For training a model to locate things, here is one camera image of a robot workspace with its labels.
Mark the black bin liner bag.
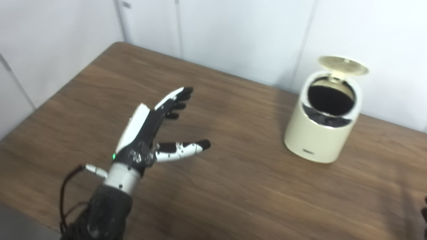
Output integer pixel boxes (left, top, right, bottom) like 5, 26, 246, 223
300, 75, 359, 130

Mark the cream-colored cylindrical bin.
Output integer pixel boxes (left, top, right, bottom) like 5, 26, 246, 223
282, 52, 370, 167

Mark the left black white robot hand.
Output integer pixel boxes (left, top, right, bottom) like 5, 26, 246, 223
110, 80, 217, 183

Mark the round cream bin lid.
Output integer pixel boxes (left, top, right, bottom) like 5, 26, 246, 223
317, 55, 370, 79

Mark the grey wall post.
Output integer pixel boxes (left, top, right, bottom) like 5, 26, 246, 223
99, 0, 136, 44

